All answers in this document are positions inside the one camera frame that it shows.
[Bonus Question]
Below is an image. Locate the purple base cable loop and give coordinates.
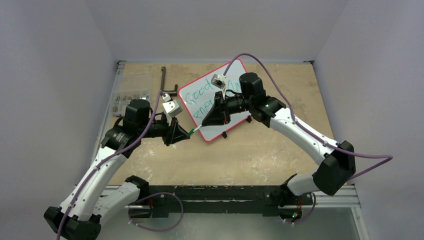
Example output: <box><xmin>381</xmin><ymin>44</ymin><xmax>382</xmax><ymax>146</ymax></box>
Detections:
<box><xmin>127</xmin><ymin>192</ymin><xmax>184</xmax><ymax>233</ymax></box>

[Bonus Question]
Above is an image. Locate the white green whiteboard marker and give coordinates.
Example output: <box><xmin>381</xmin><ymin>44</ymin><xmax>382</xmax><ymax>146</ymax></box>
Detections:
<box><xmin>191</xmin><ymin>124</ymin><xmax>202</xmax><ymax>133</ymax></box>

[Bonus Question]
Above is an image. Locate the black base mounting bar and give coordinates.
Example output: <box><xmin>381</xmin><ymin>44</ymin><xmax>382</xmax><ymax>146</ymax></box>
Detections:
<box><xmin>128</xmin><ymin>185</ymin><xmax>314</xmax><ymax>219</ymax></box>

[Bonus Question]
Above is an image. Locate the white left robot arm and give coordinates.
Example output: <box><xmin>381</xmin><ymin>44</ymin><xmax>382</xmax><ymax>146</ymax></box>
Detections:
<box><xmin>44</xmin><ymin>95</ymin><xmax>190</xmax><ymax>240</ymax></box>

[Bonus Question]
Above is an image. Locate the clear plastic screw box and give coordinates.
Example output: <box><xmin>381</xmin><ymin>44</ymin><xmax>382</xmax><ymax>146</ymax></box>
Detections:
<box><xmin>109</xmin><ymin>73</ymin><xmax>153</xmax><ymax>117</ymax></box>

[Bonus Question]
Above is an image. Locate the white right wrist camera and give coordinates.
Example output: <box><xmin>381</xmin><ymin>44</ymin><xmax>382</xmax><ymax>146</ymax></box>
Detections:
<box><xmin>210</xmin><ymin>74</ymin><xmax>227</xmax><ymax>96</ymax></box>

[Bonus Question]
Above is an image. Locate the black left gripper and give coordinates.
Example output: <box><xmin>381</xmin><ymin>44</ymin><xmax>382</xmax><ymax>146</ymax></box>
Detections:
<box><xmin>138</xmin><ymin>113</ymin><xmax>189</xmax><ymax>146</ymax></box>

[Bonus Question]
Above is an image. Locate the dark metal pipe bracket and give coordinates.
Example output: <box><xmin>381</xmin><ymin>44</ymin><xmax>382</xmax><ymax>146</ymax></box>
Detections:
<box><xmin>160</xmin><ymin>66</ymin><xmax>179</xmax><ymax>97</ymax></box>

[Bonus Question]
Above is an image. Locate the pink framed whiteboard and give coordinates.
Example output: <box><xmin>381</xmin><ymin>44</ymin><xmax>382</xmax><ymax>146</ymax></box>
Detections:
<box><xmin>178</xmin><ymin>59</ymin><xmax>250</xmax><ymax>142</ymax></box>

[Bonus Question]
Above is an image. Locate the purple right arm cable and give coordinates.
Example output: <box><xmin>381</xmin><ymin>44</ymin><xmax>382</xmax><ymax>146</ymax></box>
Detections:
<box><xmin>222</xmin><ymin>53</ymin><xmax>394</xmax><ymax>181</ymax></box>

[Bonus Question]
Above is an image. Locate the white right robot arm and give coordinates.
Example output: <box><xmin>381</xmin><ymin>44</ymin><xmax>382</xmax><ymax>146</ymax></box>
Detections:
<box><xmin>201</xmin><ymin>72</ymin><xmax>356</xmax><ymax>204</ymax></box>

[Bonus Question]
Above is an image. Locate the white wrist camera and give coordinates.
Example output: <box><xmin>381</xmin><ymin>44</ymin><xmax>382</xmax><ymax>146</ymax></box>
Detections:
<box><xmin>161</xmin><ymin>92</ymin><xmax>183</xmax><ymax>126</ymax></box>
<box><xmin>210</xmin><ymin>74</ymin><xmax>227</xmax><ymax>96</ymax></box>

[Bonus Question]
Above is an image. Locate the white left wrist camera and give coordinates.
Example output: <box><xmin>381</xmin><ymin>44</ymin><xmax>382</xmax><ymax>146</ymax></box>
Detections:
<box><xmin>161</xmin><ymin>92</ymin><xmax>183</xmax><ymax>126</ymax></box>

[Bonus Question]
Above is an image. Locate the aluminium frame rail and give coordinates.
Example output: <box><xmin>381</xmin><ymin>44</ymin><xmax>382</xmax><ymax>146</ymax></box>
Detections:
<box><xmin>89</xmin><ymin>60</ymin><xmax>127</xmax><ymax>166</ymax></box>

